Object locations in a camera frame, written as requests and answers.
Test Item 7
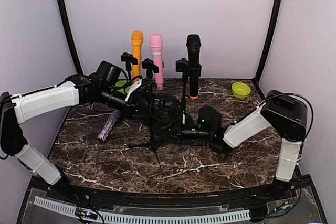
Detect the lime green bowl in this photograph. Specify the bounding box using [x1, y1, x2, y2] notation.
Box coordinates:
[232, 82, 251, 99]

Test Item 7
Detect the black left frame post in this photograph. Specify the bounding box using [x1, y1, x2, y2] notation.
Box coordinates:
[57, 0, 83, 74]

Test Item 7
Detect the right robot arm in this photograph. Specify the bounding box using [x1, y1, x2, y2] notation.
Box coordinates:
[154, 90, 314, 200]

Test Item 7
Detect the black front rail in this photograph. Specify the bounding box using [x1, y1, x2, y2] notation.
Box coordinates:
[44, 168, 300, 211]

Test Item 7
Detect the black right frame post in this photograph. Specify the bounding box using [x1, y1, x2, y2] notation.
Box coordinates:
[255, 0, 286, 80]

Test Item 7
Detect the black round-base stand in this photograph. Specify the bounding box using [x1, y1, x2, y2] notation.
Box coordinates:
[175, 58, 202, 114]
[141, 58, 159, 79]
[121, 52, 138, 80]

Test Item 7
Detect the lime green plate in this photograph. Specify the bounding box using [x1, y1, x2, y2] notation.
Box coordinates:
[112, 80, 130, 94]

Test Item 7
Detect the black microphone orange base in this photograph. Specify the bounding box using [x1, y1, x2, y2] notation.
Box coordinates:
[186, 34, 201, 100]

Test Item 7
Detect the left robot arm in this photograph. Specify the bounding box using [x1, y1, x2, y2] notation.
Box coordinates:
[1, 61, 153, 201]

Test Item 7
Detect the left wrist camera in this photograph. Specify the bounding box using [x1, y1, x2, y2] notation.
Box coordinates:
[125, 78, 152, 102]

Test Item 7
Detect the pink microphone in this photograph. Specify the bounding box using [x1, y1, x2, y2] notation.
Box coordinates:
[150, 33, 164, 90]

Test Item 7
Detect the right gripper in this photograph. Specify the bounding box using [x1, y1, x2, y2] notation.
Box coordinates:
[153, 118, 213, 145]

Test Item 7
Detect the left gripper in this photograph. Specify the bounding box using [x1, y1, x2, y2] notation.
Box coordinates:
[99, 84, 154, 121]

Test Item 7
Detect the black tripod shock-mount stand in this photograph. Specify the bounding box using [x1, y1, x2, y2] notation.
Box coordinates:
[128, 94, 184, 163]

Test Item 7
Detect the purple glitter microphone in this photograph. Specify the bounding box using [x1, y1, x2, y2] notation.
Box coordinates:
[97, 110, 121, 143]

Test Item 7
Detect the white slotted cable duct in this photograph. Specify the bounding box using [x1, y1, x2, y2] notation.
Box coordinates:
[33, 196, 250, 223]

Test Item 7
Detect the black frame post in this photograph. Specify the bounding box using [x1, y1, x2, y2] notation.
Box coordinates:
[57, 0, 83, 74]
[255, 0, 286, 80]

